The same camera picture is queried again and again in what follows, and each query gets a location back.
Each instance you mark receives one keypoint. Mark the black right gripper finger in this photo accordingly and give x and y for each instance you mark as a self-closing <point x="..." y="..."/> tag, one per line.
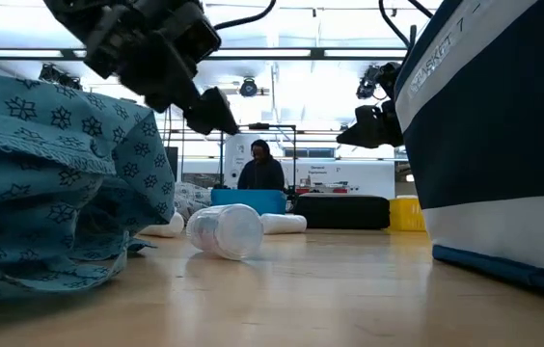
<point x="373" y="127"/>

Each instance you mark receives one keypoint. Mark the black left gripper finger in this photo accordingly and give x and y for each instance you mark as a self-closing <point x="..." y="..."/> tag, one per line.
<point x="214" y="113"/>

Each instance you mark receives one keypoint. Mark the light grey patterned cloth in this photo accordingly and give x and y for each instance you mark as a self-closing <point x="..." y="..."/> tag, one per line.
<point x="195" y="197"/>

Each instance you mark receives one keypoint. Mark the navy and white fabric basket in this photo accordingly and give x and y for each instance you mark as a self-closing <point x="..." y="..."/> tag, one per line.
<point x="494" y="144"/>

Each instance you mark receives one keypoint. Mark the clear plastic bottle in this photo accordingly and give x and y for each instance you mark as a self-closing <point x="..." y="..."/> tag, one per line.
<point x="226" y="231"/>

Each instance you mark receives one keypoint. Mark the white gauze roll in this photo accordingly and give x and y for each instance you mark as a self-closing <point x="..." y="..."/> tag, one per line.
<point x="168" y="226"/>
<point x="284" y="224"/>

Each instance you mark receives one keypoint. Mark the blue patterned cloth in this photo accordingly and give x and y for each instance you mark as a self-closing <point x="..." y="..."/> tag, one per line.
<point x="35" y="168"/>

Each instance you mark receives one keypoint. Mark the yellow plastic bin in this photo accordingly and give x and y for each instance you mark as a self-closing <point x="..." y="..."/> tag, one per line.
<point x="404" y="214"/>

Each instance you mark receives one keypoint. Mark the teal plastic bin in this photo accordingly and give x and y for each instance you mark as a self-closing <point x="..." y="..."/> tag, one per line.
<point x="252" y="200"/>

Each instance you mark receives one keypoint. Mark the black round ceiling light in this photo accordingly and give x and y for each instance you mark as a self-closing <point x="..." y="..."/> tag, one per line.
<point x="248" y="88"/>

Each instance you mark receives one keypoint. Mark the black monitor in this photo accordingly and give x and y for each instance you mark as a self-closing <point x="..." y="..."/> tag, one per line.
<point x="171" y="164"/>

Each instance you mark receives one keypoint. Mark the person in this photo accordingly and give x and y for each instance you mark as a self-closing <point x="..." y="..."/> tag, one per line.
<point x="262" y="176"/>

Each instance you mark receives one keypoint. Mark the black first aid kit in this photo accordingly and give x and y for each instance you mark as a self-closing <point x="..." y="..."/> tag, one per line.
<point x="342" y="212"/>

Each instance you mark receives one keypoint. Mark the black double ceiling spotlight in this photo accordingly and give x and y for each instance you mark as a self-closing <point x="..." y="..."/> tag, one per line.
<point x="55" y="74"/>

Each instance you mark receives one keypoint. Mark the black tube stand frame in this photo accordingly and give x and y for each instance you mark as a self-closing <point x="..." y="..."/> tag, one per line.
<point x="272" y="126"/>

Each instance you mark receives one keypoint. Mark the black overhead frame bar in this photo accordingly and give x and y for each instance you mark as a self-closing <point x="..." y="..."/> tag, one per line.
<point x="318" y="53"/>

